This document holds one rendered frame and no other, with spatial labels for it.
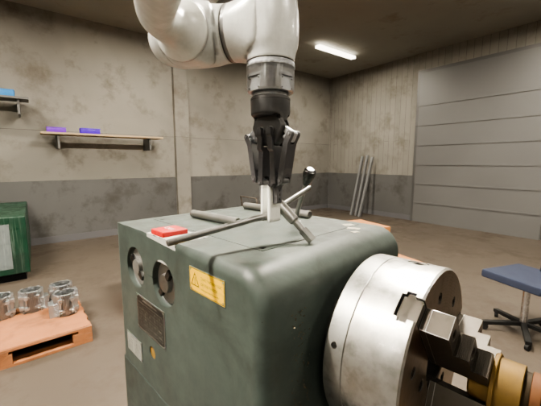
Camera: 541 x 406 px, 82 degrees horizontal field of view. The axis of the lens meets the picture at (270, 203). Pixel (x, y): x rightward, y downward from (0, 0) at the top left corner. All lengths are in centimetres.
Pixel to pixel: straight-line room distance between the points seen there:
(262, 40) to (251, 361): 52
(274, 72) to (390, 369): 50
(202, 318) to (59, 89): 628
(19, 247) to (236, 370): 433
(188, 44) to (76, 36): 639
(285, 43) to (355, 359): 53
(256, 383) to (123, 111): 648
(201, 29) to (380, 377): 61
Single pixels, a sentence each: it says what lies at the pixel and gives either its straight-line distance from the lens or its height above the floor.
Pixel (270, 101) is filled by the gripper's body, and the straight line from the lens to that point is 58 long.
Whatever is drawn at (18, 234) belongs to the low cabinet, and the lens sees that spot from 473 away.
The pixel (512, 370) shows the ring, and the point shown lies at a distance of 61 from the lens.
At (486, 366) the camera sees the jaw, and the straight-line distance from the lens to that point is 59.
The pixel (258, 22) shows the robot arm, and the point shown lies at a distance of 60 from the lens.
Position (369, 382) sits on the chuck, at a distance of 54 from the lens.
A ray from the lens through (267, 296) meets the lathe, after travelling 47.
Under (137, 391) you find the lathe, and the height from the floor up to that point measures 79.
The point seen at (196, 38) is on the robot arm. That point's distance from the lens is 61.
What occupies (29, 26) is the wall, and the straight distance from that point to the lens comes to 693.
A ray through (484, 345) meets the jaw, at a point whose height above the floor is 111.
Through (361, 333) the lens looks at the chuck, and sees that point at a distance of 53.
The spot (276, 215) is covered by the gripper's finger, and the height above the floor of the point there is 131.
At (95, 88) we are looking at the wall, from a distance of 680.
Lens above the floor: 142
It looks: 8 degrees down
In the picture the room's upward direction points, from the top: straight up
